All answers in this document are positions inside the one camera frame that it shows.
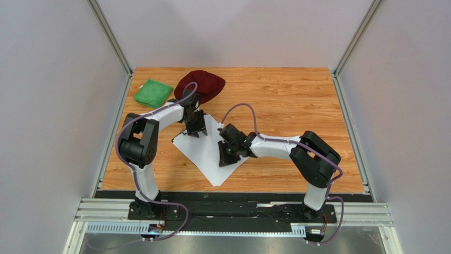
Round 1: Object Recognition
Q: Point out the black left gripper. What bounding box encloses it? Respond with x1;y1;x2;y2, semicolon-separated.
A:
183;109;207;138

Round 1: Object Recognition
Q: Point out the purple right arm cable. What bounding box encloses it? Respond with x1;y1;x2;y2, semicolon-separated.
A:
218;103;345;246

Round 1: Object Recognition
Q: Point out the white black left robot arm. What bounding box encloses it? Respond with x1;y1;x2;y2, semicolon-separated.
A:
115;90;208;219

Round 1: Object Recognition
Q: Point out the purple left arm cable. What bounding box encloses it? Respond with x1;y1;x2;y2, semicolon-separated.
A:
84;81;199;247

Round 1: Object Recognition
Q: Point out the green folded cloth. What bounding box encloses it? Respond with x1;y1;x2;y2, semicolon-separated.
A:
134;79;173;108

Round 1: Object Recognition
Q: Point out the dark red cap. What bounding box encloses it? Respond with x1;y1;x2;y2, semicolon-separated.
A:
174;70;226;104

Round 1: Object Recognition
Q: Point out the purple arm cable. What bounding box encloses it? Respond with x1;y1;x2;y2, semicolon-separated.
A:
218;103;345;246
84;81;199;247

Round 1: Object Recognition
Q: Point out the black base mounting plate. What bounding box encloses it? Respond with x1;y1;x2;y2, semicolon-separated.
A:
94;190;374;233

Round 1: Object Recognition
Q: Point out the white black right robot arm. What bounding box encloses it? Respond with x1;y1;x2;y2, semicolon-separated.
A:
218;124;341;221

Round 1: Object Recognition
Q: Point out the aluminium frame rail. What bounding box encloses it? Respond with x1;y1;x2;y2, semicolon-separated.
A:
64;191;402;253

